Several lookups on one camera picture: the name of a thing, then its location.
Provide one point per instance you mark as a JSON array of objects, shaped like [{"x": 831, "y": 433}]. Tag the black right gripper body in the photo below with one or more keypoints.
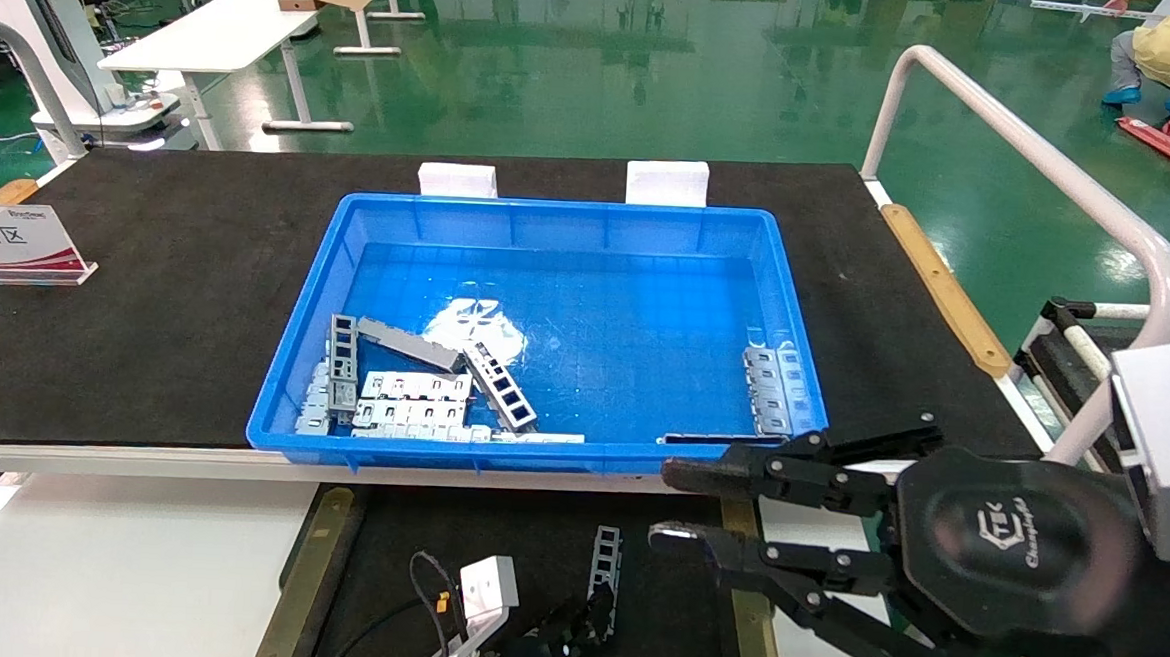
[{"x": 1014, "y": 551}]

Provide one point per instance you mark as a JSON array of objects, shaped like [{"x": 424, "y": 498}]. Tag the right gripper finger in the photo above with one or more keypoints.
[
  {"x": 798, "y": 475},
  {"x": 813, "y": 571}
]

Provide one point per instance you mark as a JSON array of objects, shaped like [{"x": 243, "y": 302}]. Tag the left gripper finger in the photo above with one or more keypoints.
[
  {"x": 559, "y": 628},
  {"x": 606, "y": 610}
]

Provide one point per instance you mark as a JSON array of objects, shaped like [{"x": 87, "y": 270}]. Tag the silver windowed metal bracket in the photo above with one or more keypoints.
[{"x": 606, "y": 560}]

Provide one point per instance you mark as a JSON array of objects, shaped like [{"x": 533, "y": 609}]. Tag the black container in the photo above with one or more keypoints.
[{"x": 535, "y": 526}]

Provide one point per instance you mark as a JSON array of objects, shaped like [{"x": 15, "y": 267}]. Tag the brass coloured strip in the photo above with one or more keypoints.
[
  {"x": 763, "y": 648},
  {"x": 317, "y": 575}
]

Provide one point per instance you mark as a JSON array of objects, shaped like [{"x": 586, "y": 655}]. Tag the long wooden edge strip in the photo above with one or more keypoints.
[{"x": 943, "y": 287}]

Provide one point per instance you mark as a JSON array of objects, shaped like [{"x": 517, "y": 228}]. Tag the blue plastic bin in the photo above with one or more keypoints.
[{"x": 587, "y": 299}]

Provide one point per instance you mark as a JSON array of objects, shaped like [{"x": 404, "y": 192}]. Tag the white horizontal pipe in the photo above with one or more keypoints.
[{"x": 1157, "y": 312}]

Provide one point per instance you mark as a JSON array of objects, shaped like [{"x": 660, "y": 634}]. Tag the white foam block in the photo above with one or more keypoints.
[
  {"x": 458, "y": 180},
  {"x": 667, "y": 183}
]

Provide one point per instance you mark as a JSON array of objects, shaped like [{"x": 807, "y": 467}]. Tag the white curved handrail pipe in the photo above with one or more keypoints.
[{"x": 1016, "y": 131}]

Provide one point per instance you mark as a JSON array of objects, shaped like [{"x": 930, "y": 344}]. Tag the large black table mat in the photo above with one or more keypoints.
[{"x": 146, "y": 296}]

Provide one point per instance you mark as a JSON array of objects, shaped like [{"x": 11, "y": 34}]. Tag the white metal bar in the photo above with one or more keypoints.
[{"x": 1072, "y": 7}]

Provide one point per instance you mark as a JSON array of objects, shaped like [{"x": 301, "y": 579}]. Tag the acrylic sign with red print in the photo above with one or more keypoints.
[{"x": 9, "y": 243}]

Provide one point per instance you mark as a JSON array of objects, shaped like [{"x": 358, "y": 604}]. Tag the white table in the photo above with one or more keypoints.
[{"x": 220, "y": 34}]

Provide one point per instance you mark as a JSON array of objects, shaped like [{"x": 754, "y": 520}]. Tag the short wooden edge strip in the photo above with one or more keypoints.
[{"x": 11, "y": 191}]

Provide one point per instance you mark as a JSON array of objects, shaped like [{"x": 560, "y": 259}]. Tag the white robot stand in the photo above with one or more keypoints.
[{"x": 30, "y": 19}]

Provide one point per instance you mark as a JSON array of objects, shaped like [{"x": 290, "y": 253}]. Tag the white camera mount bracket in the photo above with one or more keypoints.
[{"x": 463, "y": 653}]

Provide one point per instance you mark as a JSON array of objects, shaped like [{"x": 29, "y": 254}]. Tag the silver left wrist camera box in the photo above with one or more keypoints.
[{"x": 489, "y": 584}]

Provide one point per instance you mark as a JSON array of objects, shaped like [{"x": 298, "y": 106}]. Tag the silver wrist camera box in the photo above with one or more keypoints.
[
  {"x": 1169, "y": 449},
  {"x": 489, "y": 584}
]

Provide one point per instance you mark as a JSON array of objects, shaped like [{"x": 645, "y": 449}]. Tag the grey tabbed metal bracket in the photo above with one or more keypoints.
[
  {"x": 772, "y": 393},
  {"x": 316, "y": 405}
]

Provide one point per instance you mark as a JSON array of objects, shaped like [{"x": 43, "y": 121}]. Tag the dark thin metal bracket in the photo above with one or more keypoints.
[{"x": 709, "y": 439}]

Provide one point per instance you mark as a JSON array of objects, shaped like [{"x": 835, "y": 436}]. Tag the long thin white bracket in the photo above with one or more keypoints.
[{"x": 539, "y": 437}]

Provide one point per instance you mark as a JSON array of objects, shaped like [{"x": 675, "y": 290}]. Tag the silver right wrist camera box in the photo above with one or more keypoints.
[{"x": 1169, "y": 449}]

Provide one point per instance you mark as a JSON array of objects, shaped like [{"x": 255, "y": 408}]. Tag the black metal cart frame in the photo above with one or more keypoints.
[{"x": 1045, "y": 343}]

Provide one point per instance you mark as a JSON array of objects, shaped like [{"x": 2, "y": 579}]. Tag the silver bracket with dark windows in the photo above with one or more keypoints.
[{"x": 502, "y": 389}]

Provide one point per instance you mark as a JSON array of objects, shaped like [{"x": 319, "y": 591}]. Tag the white tabbed metal bracket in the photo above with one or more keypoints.
[
  {"x": 410, "y": 414},
  {"x": 417, "y": 387}
]

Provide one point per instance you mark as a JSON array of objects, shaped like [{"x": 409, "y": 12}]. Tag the flat grey metal bracket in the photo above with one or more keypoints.
[{"x": 409, "y": 344}]

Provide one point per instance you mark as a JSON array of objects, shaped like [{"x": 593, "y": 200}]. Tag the grey windowed metal bracket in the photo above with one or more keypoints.
[{"x": 343, "y": 356}]

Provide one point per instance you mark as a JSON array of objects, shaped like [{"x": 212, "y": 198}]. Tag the white table leg frame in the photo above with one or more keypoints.
[{"x": 367, "y": 50}]

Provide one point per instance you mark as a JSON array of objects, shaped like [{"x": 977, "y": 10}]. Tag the grey curved rail pipe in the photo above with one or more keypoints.
[{"x": 55, "y": 116}]

